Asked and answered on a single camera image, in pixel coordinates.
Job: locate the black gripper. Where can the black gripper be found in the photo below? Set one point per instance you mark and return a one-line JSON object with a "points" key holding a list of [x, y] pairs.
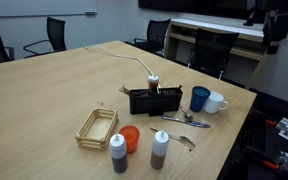
{"points": [[277, 26]]}

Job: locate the black screen stand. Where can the black screen stand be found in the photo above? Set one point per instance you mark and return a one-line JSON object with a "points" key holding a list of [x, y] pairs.
{"points": [[250, 22]]}

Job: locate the wooden shelf desk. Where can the wooden shelf desk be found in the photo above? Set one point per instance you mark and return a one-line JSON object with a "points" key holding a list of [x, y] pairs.
{"points": [[217, 28]]}

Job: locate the white ceramic mug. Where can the white ceramic mug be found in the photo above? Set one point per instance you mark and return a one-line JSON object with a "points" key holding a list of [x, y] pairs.
{"points": [[214, 102]]}

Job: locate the blue plastic cup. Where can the blue plastic cup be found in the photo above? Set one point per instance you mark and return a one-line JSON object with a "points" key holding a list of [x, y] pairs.
{"points": [[199, 98]]}

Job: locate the silver spoon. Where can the silver spoon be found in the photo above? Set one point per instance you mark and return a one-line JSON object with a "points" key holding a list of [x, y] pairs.
{"points": [[188, 116]]}

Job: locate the red sauce squeeze bottle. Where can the red sauce squeeze bottle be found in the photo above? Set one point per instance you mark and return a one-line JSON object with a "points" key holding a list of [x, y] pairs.
{"points": [[153, 80]]}

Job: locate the silver fork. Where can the silver fork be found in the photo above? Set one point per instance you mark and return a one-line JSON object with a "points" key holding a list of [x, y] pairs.
{"points": [[182, 138]]}

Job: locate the black plastic utensil basket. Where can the black plastic utensil basket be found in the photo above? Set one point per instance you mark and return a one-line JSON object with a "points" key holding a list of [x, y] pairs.
{"points": [[155, 101]]}

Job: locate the brown sauce squeeze bottle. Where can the brown sauce squeeze bottle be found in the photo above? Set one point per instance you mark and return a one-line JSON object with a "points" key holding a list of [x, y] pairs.
{"points": [[159, 151]]}

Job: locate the orange plastic cup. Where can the orange plastic cup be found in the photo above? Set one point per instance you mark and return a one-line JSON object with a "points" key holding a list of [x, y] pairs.
{"points": [[130, 138]]}

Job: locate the whiteboard eraser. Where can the whiteboard eraser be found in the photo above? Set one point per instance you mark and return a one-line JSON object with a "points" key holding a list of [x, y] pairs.
{"points": [[90, 13]]}

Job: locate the wooden slat tray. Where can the wooden slat tray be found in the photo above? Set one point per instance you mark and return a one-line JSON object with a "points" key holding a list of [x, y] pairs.
{"points": [[95, 130]]}

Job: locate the black metal frame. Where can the black metal frame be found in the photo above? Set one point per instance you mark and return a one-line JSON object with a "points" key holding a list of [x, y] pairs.
{"points": [[250, 140]]}

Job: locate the black wall screen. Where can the black wall screen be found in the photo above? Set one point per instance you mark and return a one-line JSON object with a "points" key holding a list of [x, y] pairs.
{"points": [[184, 5]]}

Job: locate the white wall whiteboard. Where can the white wall whiteboard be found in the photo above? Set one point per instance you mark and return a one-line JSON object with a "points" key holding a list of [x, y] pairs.
{"points": [[37, 6]]}

